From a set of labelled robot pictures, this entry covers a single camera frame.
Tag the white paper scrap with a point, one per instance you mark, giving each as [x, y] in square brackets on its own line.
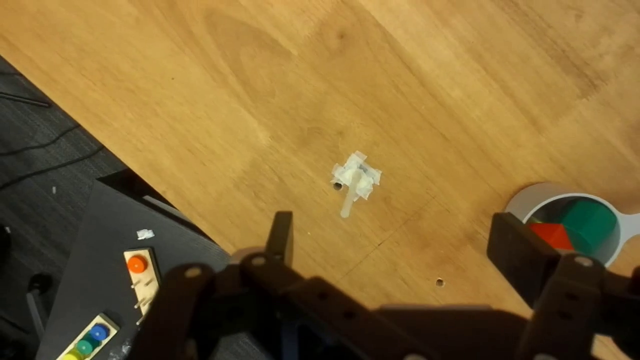
[145, 235]

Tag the grey measuring cup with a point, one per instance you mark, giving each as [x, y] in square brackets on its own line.
[526, 201]

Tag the wooden board toy orange button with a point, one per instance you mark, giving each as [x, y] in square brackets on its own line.
[141, 273]

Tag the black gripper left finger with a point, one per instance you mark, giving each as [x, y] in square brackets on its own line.
[280, 236]

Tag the multicoloured wooden peg toy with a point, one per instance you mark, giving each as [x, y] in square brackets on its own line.
[91, 337]

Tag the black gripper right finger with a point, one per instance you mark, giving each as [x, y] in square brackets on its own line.
[517, 256]

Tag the green wooden block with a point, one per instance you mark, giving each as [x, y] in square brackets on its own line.
[588, 223]

